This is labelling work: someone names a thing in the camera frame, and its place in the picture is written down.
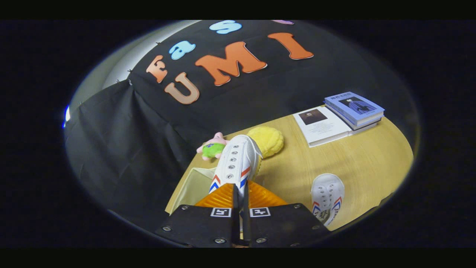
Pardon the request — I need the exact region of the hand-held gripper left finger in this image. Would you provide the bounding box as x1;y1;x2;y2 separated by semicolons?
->
155;182;240;248

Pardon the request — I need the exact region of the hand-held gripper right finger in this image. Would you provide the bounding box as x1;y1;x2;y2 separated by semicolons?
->
244;181;331;248

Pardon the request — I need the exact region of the beige fabric storage box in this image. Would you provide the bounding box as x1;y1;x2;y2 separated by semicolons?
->
165;167;218;214

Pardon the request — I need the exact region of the white shoe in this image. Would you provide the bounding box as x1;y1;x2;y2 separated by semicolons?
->
208;135;264;209
311;173;345;226

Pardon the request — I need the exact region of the pink star plush toy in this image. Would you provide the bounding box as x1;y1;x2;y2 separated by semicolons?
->
196;132;230;161

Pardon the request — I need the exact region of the yellow plush ball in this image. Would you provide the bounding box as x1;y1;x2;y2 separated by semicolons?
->
247;126;284;158

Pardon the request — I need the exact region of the white cover book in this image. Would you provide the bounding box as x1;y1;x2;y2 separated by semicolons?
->
293;106;352;148

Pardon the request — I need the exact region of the black backdrop cloth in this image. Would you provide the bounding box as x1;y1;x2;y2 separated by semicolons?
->
65;20;417;224

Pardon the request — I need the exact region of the blue cover book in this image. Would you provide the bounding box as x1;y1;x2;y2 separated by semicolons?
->
324;92;385;127

